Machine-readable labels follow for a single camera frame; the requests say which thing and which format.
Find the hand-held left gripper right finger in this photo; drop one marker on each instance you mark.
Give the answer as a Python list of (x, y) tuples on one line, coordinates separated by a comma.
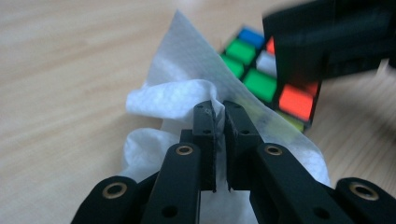
[(239, 130)]

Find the white wet wipe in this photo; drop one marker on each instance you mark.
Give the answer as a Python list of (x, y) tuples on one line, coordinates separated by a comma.
[(186, 71)]

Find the colourful puzzle cube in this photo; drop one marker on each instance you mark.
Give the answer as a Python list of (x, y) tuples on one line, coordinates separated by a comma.
[(261, 84)]

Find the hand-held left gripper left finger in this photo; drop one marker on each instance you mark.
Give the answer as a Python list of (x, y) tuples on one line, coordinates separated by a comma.
[(204, 140)]

